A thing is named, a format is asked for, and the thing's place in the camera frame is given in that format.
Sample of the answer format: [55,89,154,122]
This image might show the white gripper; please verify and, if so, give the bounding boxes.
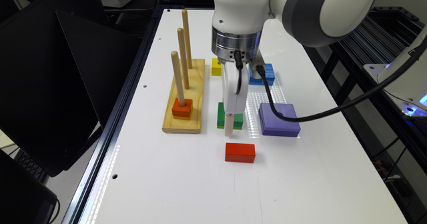
[222,61,249,137]

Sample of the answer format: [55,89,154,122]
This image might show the green square block with hole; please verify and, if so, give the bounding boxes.
[216,102,244,130]

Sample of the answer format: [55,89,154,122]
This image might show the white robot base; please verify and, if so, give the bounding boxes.
[363,27,426,118]

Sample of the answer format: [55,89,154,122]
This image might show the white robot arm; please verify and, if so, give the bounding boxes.
[211,0,374,137]

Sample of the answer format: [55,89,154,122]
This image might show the red rectangular block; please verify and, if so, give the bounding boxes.
[225,143,256,163]

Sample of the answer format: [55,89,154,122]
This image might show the purple square block with hole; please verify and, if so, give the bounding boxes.
[258,103,301,137]

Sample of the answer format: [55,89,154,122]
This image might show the red block on peg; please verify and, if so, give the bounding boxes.
[171,98,193,117]

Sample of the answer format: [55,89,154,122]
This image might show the thin yellow block under red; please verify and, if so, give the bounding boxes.
[173,116,191,120]

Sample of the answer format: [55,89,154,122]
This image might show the yellow square block with hole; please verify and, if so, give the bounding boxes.
[211,58,222,76]

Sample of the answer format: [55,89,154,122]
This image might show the blue square block with hole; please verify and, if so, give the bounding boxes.
[248,63,276,86]

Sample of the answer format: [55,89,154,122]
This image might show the wooden peg base board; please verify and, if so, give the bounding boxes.
[162,59,205,134]

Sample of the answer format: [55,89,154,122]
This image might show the front wooden peg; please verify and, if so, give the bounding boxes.
[171,51,185,107]

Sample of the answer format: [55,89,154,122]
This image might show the rear wooden peg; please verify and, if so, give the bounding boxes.
[181,9,192,69]

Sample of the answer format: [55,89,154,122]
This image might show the large black monitor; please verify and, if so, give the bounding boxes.
[1,0,141,176]

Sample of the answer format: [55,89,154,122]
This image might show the black keyboard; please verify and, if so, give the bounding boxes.
[14,149,47,184]

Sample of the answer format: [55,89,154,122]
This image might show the black laptop corner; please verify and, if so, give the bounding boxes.
[1,151,60,224]

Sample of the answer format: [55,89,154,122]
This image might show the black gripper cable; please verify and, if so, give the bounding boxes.
[255,37,427,123]

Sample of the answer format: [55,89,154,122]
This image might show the black aluminium frame rails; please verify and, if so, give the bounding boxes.
[306,7,426,169]

